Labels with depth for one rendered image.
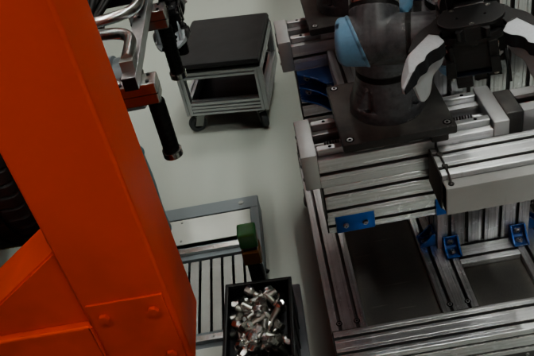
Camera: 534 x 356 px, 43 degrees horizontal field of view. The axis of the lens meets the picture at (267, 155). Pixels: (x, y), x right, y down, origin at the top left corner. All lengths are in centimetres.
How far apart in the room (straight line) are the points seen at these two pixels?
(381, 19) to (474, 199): 50
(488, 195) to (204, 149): 162
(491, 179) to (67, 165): 78
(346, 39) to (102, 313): 65
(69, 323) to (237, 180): 137
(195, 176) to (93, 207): 158
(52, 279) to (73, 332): 13
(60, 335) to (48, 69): 57
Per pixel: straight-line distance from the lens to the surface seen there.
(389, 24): 99
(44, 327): 135
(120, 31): 147
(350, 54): 99
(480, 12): 79
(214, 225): 230
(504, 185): 136
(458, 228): 187
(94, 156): 103
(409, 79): 72
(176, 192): 260
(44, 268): 123
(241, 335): 135
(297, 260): 222
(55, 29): 92
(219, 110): 278
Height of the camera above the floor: 161
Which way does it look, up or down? 37 degrees down
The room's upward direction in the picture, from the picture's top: 12 degrees counter-clockwise
